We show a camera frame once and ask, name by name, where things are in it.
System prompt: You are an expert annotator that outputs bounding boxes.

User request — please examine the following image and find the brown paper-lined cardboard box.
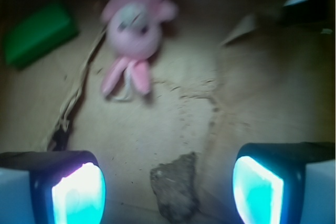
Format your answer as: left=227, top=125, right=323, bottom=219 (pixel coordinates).
left=1, top=0, right=335, bottom=223

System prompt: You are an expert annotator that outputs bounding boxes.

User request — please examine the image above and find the green rectangular block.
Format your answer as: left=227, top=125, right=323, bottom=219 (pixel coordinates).
left=2, top=1, right=79, bottom=69

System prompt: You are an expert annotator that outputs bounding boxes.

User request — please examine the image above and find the pink plush bunny toy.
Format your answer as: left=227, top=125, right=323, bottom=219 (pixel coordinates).
left=101, top=0, right=178, bottom=100

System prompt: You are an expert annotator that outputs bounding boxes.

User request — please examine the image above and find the brown rough rock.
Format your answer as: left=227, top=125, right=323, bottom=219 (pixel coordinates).
left=150, top=152, right=200, bottom=223

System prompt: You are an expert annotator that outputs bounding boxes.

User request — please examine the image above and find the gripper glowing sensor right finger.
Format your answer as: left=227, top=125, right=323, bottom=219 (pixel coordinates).
left=232, top=142, right=335, bottom=223

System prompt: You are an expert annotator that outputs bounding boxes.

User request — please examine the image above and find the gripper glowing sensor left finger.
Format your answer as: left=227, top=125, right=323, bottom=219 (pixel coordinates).
left=1, top=151, right=106, bottom=223

